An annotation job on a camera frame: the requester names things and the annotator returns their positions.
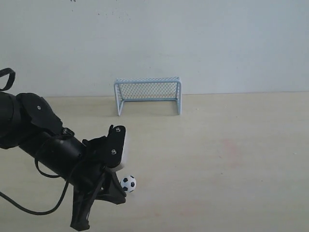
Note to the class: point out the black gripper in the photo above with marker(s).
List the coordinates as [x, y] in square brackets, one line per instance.
[81, 164]

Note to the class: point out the black and white mini ball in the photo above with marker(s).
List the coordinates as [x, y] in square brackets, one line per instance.
[128, 183]

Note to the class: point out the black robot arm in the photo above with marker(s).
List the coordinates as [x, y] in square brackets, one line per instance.
[27, 121]

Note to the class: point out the white miniature soccer goal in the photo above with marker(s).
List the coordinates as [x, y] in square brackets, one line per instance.
[165, 89]

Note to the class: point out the black wrist camera with white face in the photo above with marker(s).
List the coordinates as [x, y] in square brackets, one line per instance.
[116, 150]

